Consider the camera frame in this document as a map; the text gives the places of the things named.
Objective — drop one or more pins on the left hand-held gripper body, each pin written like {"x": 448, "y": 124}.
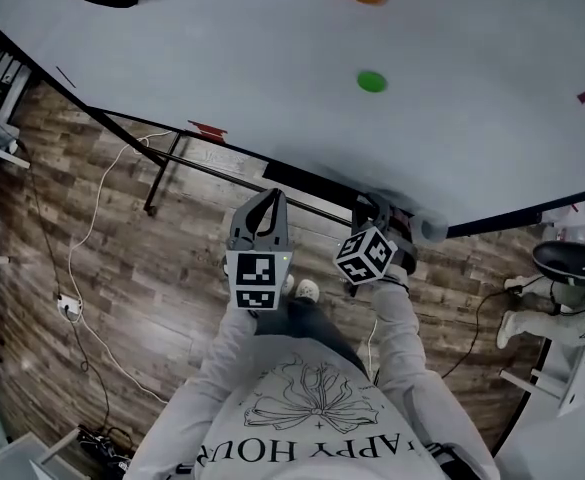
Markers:
{"x": 257, "y": 273}

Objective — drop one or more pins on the person's right forearm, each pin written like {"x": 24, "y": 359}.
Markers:
{"x": 397, "y": 333}

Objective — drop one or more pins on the white table with black frame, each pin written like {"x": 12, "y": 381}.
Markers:
{"x": 272, "y": 68}

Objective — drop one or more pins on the person's right white shoe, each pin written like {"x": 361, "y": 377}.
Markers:
{"x": 307, "y": 289}

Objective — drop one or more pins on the white power strip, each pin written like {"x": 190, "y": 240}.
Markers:
{"x": 69, "y": 305}

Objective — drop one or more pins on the white paper roll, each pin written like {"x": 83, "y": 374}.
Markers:
{"x": 429, "y": 227}

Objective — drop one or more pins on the person's grey printed sweatshirt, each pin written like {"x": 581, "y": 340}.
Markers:
{"x": 312, "y": 418}

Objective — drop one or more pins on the black round device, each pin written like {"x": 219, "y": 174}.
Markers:
{"x": 562, "y": 260}

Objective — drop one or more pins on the green round magnet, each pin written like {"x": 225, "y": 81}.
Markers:
{"x": 371, "y": 81}

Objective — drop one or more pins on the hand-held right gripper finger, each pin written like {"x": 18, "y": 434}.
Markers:
{"x": 381, "y": 210}
{"x": 361, "y": 215}

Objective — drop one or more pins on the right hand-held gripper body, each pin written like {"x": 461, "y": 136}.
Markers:
{"x": 364, "y": 258}

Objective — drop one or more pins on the person's white shoe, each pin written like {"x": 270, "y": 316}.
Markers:
{"x": 307, "y": 289}
{"x": 288, "y": 285}

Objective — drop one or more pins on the person's left white shoe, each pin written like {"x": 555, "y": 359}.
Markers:
{"x": 288, "y": 285}

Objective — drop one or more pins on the person's dark trousers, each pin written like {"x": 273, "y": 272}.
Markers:
{"x": 312, "y": 328}

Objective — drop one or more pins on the person's left forearm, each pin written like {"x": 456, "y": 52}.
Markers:
{"x": 232, "y": 358}

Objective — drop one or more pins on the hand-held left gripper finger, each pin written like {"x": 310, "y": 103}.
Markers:
{"x": 282, "y": 218}
{"x": 239, "y": 220}

